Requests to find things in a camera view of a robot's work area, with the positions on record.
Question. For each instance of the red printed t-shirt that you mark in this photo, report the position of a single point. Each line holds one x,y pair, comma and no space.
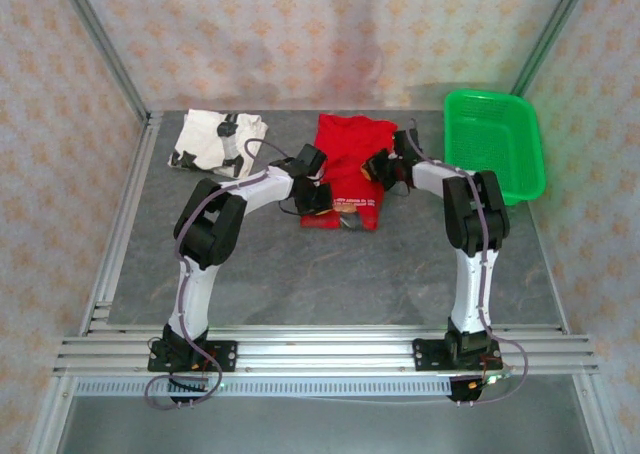
345,144

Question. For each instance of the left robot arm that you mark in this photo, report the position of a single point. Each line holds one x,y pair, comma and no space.
192,294

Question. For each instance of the green plastic basket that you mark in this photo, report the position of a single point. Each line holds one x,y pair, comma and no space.
495,129

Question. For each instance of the white and black folded t-shirt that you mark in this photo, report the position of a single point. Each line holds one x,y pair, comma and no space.
200,134

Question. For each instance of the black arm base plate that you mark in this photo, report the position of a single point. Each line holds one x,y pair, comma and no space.
430,355
222,356

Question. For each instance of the aluminium frame post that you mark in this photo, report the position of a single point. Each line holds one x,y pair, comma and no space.
100,44
550,29

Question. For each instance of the aluminium frame leg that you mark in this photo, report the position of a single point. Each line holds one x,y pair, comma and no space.
597,424
50,414

